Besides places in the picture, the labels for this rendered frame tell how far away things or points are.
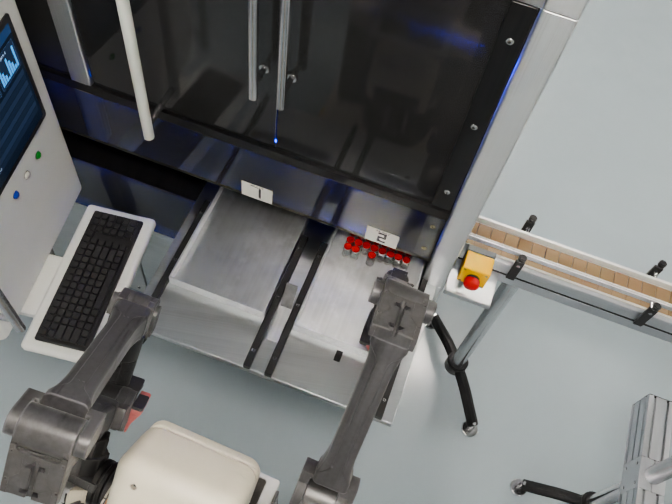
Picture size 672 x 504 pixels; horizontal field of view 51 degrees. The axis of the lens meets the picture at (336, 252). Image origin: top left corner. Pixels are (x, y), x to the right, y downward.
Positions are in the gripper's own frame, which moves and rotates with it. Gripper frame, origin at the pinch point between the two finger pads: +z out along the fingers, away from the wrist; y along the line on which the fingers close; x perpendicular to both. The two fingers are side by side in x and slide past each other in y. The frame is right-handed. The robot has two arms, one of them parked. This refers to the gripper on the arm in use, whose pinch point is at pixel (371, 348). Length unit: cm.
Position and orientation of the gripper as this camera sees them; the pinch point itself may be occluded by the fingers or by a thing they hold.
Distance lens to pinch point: 176.4
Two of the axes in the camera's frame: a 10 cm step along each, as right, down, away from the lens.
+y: 3.2, -7.0, 6.3
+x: -9.3, -3.5, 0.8
